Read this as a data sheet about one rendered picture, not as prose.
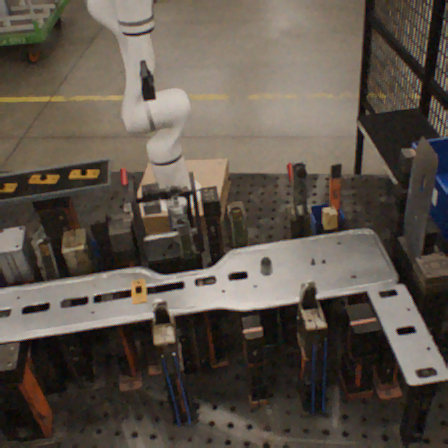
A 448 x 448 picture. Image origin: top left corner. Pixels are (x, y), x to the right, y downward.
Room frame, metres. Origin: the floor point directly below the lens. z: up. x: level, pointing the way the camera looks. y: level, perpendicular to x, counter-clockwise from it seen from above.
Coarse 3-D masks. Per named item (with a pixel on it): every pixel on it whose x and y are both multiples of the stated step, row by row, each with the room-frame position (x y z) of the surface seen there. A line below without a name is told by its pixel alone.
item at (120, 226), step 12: (120, 216) 1.31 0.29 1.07; (108, 228) 1.27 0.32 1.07; (120, 228) 1.26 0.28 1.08; (132, 228) 1.29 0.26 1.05; (120, 240) 1.24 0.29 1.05; (132, 240) 1.24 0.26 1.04; (120, 252) 1.23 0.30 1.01; (132, 252) 1.24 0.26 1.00; (120, 264) 1.24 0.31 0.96; (132, 264) 1.25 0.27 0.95
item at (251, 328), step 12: (252, 324) 0.94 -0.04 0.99; (252, 336) 0.90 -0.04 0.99; (252, 348) 0.90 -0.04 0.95; (252, 360) 0.90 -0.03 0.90; (264, 360) 0.90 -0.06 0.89; (252, 372) 0.91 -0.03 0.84; (252, 384) 0.91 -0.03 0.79; (264, 384) 0.91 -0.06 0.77; (252, 396) 0.90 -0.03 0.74; (264, 396) 0.90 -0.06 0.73
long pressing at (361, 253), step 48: (288, 240) 1.21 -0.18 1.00; (336, 240) 1.19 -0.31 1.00; (48, 288) 1.13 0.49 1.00; (96, 288) 1.11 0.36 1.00; (192, 288) 1.07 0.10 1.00; (240, 288) 1.05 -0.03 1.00; (288, 288) 1.03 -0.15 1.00; (336, 288) 1.02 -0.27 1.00; (0, 336) 0.98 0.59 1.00; (48, 336) 0.97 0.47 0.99
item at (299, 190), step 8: (296, 168) 1.27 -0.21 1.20; (304, 168) 1.26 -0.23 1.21; (296, 176) 1.27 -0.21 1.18; (304, 176) 1.24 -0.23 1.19; (296, 184) 1.26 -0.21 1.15; (304, 184) 1.26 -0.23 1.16; (296, 192) 1.25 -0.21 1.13; (304, 192) 1.25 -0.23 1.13; (296, 200) 1.25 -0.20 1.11; (304, 200) 1.25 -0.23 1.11; (296, 208) 1.24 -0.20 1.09; (304, 208) 1.25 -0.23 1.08; (296, 216) 1.24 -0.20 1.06; (304, 216) 1.25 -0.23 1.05
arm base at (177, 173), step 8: (184, 160) 1.72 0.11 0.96; (152, 168) 1.70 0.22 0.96; (160, 168) 1.68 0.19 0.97; (168, 168) 1.67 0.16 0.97; (176, 168) 1.68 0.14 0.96; (184, 168) 1.71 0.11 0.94; (160, 176) 1.68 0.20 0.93; (168, 176) 1.68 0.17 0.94; (176, 176) 1.68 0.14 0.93; (184, 176) 1.70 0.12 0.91; (160, 184) 1.69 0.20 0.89; (168, 184) 1.68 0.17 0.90; (176, 184) 1.68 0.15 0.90; (184, 184) 1.70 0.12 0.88; (160, 200) 1.72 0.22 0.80; (192, 200) 1.69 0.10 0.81
